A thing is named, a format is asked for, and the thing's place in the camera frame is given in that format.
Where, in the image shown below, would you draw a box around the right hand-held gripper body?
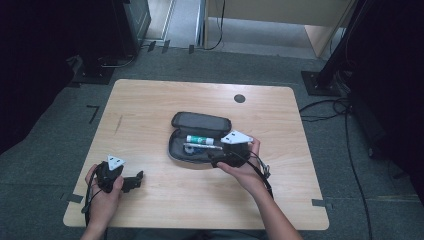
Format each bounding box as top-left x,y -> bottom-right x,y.
219,129 -> 254,169

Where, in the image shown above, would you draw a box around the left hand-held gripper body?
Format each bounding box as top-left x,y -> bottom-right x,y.
95,154 -> 127,194

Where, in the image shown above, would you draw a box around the white green glue stick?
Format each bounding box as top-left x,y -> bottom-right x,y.
185,134 -> 215,146

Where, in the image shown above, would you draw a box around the black zip pencil case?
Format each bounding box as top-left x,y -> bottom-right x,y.
167,111 -> 233,165

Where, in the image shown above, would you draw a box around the person's left hand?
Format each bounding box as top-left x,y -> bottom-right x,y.
84,163 -> 125,230

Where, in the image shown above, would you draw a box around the person's right hand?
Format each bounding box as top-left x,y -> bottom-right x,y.
216,136 -> 272,198

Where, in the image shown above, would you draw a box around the grey floor tape strip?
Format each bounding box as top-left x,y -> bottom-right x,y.
60,192 -> 85,205
311,198 -> 334,210

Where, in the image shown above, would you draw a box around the black metal stand with base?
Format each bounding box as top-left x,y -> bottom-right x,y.
301,0 -> 371,98

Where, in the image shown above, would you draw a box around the dark curtain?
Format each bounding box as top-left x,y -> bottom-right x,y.
344,0 -> 424,208
0,0 -> 81,155

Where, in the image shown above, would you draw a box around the light wooden furniture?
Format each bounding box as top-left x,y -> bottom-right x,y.
203,0 -> 355,60

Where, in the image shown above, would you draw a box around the black cabinet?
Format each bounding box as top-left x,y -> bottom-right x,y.
74,0 -> 153,85

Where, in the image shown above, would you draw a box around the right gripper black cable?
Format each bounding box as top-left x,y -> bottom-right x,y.
229,150 -> 275,200

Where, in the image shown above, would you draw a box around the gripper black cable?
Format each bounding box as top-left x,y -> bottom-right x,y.
229,150 -> 275,200
81,163 -> 104,228

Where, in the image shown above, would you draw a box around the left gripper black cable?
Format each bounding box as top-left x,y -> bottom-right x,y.
81,163 -> 104,228

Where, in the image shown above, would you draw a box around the black floor cables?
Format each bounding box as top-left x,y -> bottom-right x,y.
298,95 -> 375,240

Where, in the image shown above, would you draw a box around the hanging black cable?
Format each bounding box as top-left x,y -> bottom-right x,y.
203,0 -> 226,51

